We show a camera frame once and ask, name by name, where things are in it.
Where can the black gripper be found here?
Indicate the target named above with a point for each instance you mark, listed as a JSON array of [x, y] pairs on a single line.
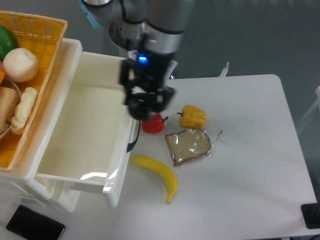
[[144, 78]]

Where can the dark purple mangosteen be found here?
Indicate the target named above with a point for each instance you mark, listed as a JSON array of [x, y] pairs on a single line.
[[138, 110]]

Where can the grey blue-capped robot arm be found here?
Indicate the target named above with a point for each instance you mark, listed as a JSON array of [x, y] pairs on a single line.
[[152, 28]]

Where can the open upper white drawer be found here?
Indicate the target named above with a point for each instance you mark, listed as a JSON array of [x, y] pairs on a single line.
[[87, 149]]

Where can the white plastic drawer cabinet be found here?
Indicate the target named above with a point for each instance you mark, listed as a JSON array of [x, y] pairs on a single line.
[[21, 185]]

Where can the red bell pepper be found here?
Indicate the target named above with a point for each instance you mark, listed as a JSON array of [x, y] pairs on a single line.
[[155, 125]]

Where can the yellow bell pepper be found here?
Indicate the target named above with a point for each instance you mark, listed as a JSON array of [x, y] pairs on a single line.
[[192, 117]]

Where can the wrapped bread slice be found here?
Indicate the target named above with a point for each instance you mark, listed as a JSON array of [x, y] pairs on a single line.
[[189, 145]]

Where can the yellow banana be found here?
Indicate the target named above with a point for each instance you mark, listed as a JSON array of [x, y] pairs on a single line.
[[162, 170]]

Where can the white round bun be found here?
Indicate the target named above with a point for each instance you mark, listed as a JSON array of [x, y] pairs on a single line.
[[20, 65]]

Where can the cream peanut-shaped toy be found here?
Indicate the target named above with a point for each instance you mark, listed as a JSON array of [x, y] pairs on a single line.
[[23, 110]]

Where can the beige potato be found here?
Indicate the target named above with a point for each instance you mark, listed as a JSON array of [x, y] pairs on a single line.
[[8, 102]]

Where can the green pepper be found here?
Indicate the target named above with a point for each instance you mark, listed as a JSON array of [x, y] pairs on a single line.
[[8, 42]]

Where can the black smartphone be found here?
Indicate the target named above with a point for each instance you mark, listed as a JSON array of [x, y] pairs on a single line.
[[34, 226]]

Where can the black device at edge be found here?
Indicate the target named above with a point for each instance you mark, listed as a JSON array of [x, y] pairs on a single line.
[[311, 215]]

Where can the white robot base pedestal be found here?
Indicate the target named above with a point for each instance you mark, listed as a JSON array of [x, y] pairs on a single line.
[[126, 37]]

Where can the black drawer handle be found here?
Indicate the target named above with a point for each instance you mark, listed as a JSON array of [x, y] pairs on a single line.
[[134, 135]]

